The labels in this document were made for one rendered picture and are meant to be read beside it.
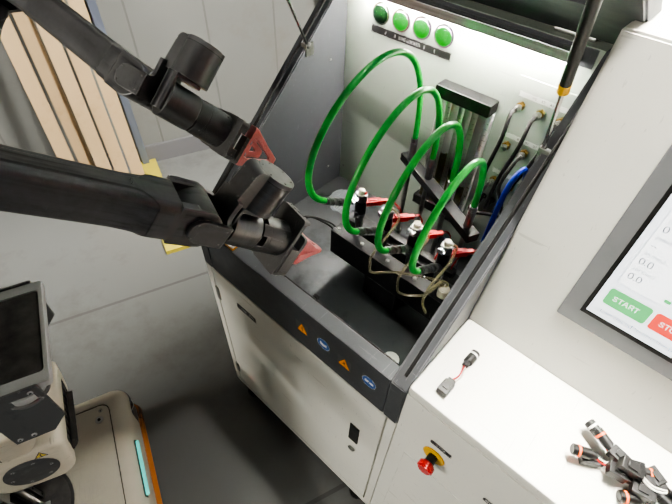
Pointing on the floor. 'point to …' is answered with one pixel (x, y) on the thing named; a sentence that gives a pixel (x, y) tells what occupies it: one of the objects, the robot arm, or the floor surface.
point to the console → (561, 278)
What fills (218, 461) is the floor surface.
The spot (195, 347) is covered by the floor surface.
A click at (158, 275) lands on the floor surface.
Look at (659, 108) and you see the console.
